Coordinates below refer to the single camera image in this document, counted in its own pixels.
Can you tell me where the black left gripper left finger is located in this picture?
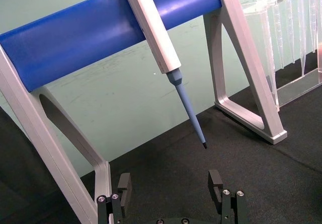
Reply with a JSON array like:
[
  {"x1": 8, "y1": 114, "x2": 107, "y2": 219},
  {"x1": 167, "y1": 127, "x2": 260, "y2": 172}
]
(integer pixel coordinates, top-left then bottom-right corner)
[{"x1": 97, "y1": 172, "x2": 133, "y2": 224}]

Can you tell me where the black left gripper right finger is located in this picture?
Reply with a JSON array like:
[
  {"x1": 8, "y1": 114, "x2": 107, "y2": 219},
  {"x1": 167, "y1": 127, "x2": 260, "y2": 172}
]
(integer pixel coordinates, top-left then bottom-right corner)
[{"x1": 207, "y1": 170, "x2": 249, "y2": 224}]

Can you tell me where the black table cloth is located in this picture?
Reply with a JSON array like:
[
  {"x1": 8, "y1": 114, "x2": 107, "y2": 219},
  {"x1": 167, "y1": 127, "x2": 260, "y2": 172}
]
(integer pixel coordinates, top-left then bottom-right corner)
[{"x1": 0, "y1": 84, "x2": 322, "y2": 224}]

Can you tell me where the grey stand with blue bar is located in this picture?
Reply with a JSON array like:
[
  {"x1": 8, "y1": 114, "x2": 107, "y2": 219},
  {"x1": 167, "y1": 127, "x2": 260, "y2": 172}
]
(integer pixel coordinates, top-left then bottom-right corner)
[{"x1": 0, "y1": 0, "x2": 288, "y2": 224}]

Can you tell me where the clear pipette tip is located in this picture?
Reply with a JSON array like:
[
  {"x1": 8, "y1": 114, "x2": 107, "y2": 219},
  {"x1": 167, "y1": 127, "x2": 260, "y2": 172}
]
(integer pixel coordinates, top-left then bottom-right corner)
[
  {"x1": 297, "y1": 0, "x2": 307, "y2": 79},
  {"x1": 272, "y1": 0, "x2": 286, "y2": 71},
  {"x1": 286, "y1": 0, "x2": 298, "y2": 64},
  {"x1": 308, "y1": 0, "x2": 319, "y2": 54}
]

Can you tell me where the white pipette with blue shaft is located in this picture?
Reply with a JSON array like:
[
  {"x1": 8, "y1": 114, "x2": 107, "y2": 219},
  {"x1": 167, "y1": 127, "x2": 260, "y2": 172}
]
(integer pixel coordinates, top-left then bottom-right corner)
[{"x1": 119, "y1": 0, "x2": 209, "y2": 150}]

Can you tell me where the clear acrylic tip rack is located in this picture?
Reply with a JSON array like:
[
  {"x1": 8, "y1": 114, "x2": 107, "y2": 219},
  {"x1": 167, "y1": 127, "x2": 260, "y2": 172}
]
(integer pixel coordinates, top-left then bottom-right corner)
[{"x1": 240, "y1": 0, "x2": 322, "y2": 113}]

